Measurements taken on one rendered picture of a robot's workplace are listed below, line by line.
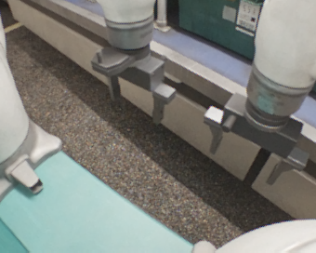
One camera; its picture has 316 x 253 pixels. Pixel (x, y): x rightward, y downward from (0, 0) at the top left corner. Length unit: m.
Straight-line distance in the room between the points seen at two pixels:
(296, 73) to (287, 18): 0.07
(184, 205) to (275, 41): 0.98
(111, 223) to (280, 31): 0.34
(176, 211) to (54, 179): 0.80
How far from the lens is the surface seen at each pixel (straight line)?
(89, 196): 0.42
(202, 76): 0.74
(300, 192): 0.84
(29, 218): 0.44
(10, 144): 0.43
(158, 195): 1.21
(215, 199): 1.23
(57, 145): 0.48
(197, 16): 0.90
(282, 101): 0.35
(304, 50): 0.30
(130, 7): 0.42
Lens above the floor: 1.09
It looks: 47 degrees down
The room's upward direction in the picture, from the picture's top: straight up
